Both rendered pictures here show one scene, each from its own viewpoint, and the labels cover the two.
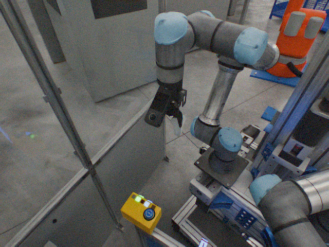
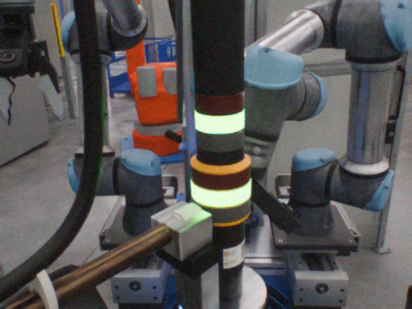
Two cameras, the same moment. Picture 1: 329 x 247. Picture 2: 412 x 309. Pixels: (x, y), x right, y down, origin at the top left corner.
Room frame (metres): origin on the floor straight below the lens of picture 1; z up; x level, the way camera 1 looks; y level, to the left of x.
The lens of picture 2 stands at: (-0.29, 0.20, 1.68)
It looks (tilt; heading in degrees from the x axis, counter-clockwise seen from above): 21 degrees down; 320
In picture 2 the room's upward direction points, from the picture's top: 2 degrees counter-clockwise
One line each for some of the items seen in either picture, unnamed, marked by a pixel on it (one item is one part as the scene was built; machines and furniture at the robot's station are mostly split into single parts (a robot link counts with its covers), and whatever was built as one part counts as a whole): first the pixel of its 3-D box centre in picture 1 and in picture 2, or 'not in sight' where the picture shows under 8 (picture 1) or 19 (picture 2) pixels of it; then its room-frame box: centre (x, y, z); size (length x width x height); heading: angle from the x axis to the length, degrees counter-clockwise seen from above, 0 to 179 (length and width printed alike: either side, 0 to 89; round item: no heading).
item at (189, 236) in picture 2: not in sight; (213, 255); (-0.10, 0.04, 1.50); 0.09 x 0.07 x 0.10; 95
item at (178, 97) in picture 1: (170, 93); (21, 42); (0.48, -0.02, 1.62); 0.09 x 0.08 x 0.12; 150
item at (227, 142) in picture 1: (227, 142); (139, 174); (0.63, -0.31, 1.20); 0.13 x 0.12 x 0.14; 49
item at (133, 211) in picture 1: (141, 213); not in sight; (0.36, 0.11, 1.02); 0.16 x 0.10 x 0.11; 60
